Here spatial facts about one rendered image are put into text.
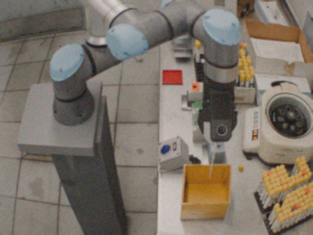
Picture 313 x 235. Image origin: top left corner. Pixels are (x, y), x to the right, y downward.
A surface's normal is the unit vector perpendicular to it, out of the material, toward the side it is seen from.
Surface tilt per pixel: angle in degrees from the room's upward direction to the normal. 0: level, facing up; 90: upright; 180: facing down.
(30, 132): 1
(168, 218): 0
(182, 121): 0
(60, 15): 90
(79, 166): 90
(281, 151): 90
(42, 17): 90
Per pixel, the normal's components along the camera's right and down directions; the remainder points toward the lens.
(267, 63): -0.04, 0.76
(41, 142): -0.01, -0.68
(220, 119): -0.03, -0.20
